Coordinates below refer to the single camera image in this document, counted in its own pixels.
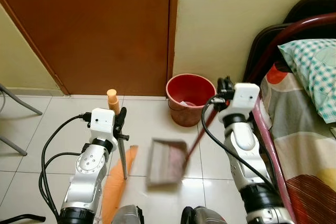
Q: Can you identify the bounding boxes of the black curved floor cable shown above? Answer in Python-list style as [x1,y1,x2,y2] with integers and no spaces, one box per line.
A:
[0,213,47,224]

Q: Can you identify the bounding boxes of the brown wooden door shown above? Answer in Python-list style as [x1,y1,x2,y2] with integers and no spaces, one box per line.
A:
[0,0,180,97]

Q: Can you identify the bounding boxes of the orange broom with silver handle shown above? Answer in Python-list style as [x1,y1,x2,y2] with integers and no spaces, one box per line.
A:
[100,89,140,224]

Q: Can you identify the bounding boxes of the grey orange patterned bedsheet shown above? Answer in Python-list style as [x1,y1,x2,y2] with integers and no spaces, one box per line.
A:
[259,62,336,224]

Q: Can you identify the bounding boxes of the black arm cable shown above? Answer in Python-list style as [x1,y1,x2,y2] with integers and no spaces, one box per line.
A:
[39,113,94,220]
[202,94,275,189]

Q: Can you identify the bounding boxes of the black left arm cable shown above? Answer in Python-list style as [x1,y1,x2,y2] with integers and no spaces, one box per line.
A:
[39,113,94,220]

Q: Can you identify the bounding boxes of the red plastic bucket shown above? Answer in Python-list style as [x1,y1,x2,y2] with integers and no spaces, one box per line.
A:
[166,73,216,127]

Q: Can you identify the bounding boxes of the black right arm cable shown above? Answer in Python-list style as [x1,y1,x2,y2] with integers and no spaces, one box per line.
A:
[202,94,275,189]

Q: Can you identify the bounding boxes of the grey metal chair leg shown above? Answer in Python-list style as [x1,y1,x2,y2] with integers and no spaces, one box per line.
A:
[0,134,28,157]
[0,83,43,116]

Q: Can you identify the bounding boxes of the grey robot leg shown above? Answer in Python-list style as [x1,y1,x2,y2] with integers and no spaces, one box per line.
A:
[111,205,145,224]
[181,206,228,224]

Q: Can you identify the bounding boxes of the dark red metal bed frame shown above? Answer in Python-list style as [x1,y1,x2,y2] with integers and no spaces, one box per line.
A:
[243,0,336,224]

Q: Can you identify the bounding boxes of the green checked pillow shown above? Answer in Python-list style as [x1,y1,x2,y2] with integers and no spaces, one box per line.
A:
[277,38,336,124]

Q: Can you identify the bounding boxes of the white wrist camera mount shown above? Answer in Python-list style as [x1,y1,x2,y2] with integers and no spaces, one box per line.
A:
[219,82,261,126]
[88,108,117,142]

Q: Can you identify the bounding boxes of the grey left robot leg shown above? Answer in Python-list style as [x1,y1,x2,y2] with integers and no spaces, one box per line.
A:
[111,205,145,224]

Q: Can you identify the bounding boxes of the grey right robot leg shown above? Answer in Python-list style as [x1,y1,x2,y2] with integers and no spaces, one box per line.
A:
[181,206,228,224]

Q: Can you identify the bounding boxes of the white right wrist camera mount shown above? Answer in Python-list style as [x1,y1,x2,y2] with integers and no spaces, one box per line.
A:
[219,82,261,126]

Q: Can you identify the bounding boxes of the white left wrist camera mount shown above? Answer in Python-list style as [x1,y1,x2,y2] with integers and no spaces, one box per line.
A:
[88,108,117,142]

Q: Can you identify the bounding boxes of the grey dustpan with red handle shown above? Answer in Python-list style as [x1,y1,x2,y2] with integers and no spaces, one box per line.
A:
[145,106,220,187]

